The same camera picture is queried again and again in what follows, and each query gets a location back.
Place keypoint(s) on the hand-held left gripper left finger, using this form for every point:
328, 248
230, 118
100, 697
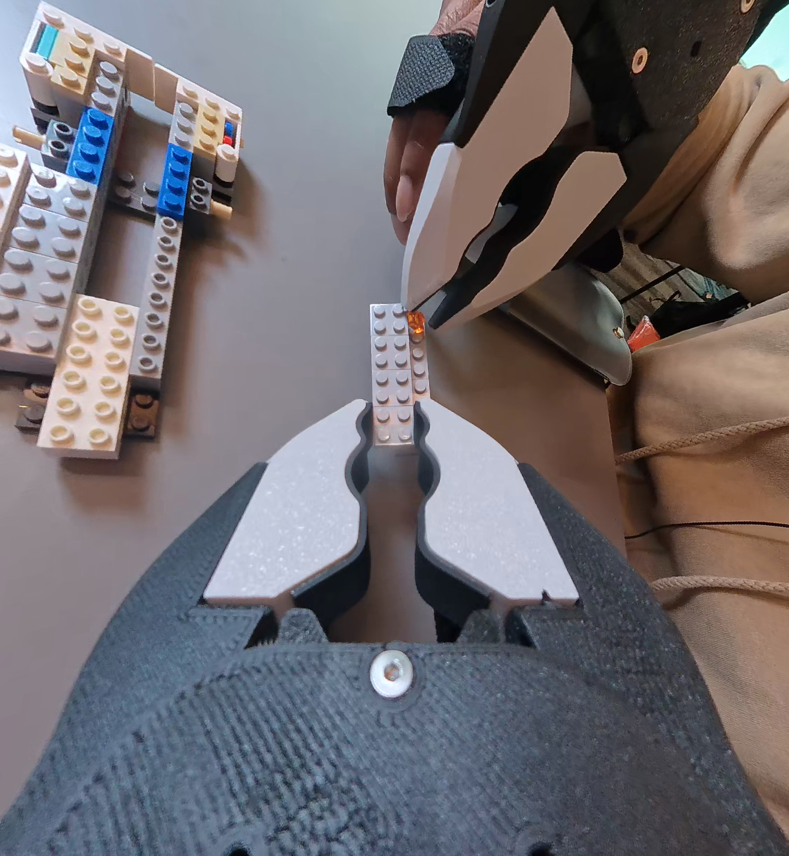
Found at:
287, 508

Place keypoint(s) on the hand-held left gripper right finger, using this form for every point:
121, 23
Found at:
488, 515

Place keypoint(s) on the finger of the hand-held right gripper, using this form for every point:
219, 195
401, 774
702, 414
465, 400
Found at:
568, 214
448, 220

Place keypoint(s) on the small orange lego piece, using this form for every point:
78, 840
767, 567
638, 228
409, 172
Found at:
417, 323

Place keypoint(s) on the grey lego plate assembly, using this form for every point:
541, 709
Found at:
394, 374

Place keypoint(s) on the person's right forearm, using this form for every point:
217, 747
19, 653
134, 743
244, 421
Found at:
735, 174

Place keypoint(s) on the white grey blue lego build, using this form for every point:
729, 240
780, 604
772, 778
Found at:
46, 267

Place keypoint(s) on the person's right hand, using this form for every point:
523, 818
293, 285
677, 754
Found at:
404, 167

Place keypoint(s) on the chair armrest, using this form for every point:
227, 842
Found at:
568, 314

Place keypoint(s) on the person's beige hoodie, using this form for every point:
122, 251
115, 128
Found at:
735, 669

